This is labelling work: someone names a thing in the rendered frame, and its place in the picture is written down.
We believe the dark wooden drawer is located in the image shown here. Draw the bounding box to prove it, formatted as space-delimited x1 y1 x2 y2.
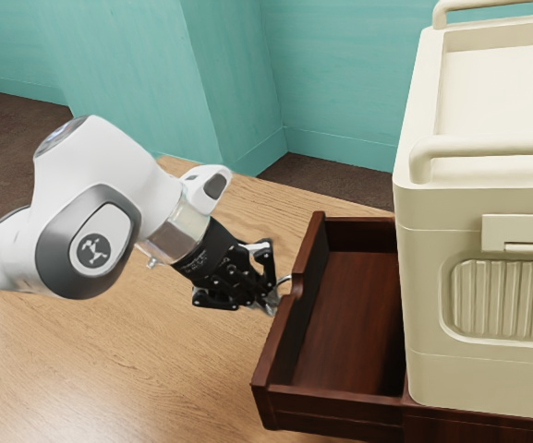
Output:
249 210 408 437

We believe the cream box with lid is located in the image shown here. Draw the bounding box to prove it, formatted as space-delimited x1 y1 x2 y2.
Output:
392 0 533 428

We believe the dark wooden cabinet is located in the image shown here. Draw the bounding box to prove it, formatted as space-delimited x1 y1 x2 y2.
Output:
401 371 533 443

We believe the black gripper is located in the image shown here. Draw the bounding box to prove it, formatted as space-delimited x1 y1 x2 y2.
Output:
170 220 278 317

